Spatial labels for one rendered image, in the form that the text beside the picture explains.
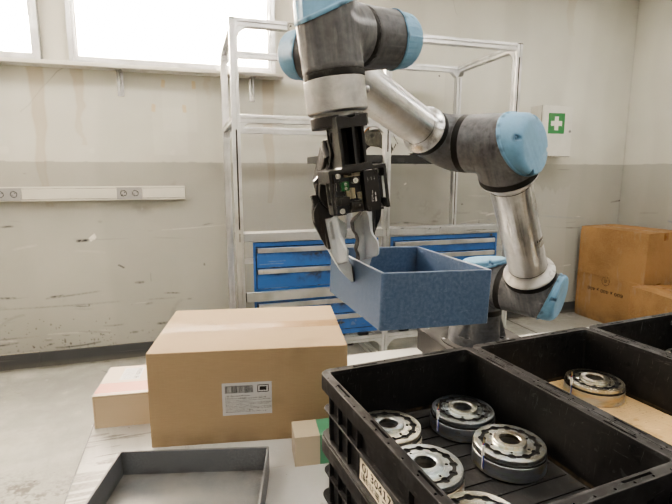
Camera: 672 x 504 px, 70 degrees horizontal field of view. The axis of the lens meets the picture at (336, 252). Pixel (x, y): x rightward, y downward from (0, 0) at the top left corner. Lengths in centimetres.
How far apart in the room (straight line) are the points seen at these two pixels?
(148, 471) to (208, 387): 18
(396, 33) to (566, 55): 401
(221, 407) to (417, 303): 58
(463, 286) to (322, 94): 29
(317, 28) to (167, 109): 287
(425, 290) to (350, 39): 30
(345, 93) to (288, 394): 65
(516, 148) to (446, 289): 40
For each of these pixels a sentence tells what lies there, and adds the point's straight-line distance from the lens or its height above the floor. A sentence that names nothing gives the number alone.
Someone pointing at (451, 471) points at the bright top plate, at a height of 86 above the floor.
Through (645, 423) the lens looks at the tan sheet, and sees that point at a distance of 101.
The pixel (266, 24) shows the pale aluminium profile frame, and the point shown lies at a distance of 266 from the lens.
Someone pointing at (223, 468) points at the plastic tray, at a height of 71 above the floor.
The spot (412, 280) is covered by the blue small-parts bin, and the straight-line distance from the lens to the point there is 57.
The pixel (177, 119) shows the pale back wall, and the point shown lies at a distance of 341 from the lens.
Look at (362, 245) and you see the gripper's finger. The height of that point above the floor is 115.
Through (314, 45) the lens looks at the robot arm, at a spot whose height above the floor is 139.
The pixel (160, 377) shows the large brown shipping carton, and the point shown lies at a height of 85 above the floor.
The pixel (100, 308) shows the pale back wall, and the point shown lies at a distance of 356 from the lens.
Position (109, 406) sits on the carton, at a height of 75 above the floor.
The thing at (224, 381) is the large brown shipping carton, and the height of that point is 83.
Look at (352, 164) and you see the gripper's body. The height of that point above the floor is 126.
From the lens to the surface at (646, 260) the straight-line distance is 433.
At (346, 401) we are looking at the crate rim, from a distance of 71.
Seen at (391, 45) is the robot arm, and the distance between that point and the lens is 66.
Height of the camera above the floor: 125
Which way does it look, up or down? 9 degrees down
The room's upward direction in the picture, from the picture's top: straight up
